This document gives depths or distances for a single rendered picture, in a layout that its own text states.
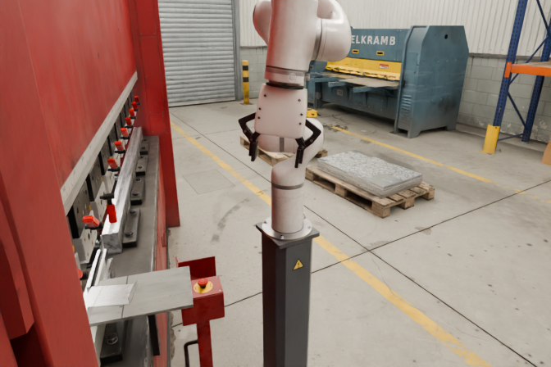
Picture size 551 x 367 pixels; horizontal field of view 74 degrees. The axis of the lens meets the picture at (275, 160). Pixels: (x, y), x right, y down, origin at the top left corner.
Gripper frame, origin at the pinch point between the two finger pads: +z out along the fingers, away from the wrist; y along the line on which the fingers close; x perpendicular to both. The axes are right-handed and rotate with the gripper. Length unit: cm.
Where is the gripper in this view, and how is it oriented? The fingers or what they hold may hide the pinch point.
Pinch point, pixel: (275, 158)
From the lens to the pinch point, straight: 76.6
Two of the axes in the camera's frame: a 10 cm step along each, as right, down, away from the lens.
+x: -1.2, 2.7, -9.5
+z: -1.2, 9.5, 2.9
